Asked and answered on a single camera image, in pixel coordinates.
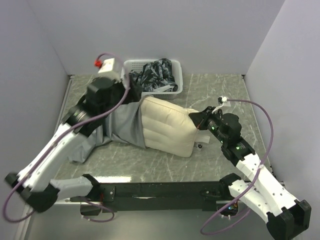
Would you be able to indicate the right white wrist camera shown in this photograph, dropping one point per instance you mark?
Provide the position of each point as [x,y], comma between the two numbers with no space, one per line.
[222,103]

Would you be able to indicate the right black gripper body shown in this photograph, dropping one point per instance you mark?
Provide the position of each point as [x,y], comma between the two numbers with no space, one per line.
[213,125]

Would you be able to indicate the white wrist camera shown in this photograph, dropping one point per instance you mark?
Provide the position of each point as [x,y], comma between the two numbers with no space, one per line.
[109,68]
[222,103]

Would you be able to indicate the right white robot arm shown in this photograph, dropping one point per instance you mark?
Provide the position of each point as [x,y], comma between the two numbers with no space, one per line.
[285,216]

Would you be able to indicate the dark patterned cloth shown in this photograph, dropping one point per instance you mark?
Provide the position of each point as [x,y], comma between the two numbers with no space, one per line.
[156,76]

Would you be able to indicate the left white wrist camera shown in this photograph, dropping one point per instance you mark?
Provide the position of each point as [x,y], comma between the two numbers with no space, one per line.
[109,68]

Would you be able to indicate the black base beam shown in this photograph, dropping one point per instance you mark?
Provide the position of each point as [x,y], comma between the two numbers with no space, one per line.
[156,196]

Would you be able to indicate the grey pillowcase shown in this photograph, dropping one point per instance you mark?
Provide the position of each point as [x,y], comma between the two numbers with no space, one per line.
[124,125]

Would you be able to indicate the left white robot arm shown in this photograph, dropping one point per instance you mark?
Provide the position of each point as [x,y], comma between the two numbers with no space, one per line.
[35,183]

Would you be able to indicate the cream pillow with bear print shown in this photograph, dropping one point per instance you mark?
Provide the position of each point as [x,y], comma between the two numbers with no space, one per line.
[167,127]

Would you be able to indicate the white plastic basket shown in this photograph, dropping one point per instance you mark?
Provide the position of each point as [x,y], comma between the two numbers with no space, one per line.
[137,65]

